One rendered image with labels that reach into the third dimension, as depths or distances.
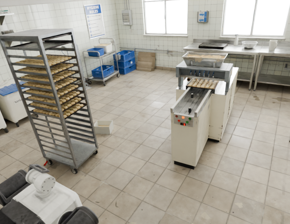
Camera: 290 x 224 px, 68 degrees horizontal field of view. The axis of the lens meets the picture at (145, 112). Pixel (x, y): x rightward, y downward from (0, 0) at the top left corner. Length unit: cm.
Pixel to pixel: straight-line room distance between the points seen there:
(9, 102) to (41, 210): 378
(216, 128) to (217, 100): 45
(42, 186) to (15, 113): 388
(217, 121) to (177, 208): 138
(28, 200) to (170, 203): 185
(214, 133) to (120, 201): 168
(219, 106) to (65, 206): 257
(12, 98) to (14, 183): 356
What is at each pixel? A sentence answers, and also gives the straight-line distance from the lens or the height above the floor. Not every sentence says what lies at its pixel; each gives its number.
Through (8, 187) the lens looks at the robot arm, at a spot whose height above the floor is 136.
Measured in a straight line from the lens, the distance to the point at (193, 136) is 267.
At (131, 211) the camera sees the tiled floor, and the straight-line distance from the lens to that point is 262.
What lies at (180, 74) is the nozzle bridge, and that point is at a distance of 322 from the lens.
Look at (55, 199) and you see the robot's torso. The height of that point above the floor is 137.
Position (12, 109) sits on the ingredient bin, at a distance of 473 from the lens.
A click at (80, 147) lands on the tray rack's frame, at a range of 341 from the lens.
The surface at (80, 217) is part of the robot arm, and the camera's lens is 92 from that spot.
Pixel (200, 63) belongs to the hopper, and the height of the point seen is 122.
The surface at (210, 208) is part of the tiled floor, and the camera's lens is 266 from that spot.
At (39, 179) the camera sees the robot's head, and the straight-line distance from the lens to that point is 97.
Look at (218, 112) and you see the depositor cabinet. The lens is 322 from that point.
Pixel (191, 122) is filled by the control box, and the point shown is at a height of 77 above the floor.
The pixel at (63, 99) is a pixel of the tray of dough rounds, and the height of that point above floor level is 105.
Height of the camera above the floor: 208
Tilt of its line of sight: 28 degrees down
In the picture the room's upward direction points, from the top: 5 degrees counter-clockwise
